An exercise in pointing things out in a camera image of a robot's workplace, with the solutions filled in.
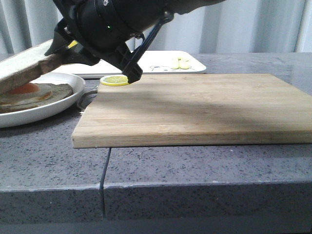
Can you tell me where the wooden cutting board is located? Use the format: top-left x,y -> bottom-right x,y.
72,74 -> 312,148

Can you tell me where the lemon slice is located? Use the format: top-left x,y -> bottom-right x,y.
100,75 -> 129,86

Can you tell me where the metal cutting board handle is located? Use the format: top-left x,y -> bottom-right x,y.
76,86 -> 98,115

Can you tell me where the white round plate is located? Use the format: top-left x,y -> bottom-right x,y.
0,73 -> 86,128

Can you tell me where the yellow plastic fork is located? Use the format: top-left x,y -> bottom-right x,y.
171,57 -> 180,70

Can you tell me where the bottom bread slice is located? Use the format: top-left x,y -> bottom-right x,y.
0,83 -> 73,114

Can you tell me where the yellow lemon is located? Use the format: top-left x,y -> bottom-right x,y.
67,40 -> 78,49

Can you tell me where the white bread slice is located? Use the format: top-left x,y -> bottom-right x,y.
0,40 -> 67,94

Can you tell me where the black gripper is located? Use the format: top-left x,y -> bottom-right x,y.
44,0 -> 219,83

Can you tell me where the white bear tray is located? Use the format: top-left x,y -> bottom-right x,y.
54,51 -> 206,79

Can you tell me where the grey curtain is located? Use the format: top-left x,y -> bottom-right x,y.
0,0 -> 312,54

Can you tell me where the fried egg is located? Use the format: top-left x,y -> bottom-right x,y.
0,83 -> 52,107

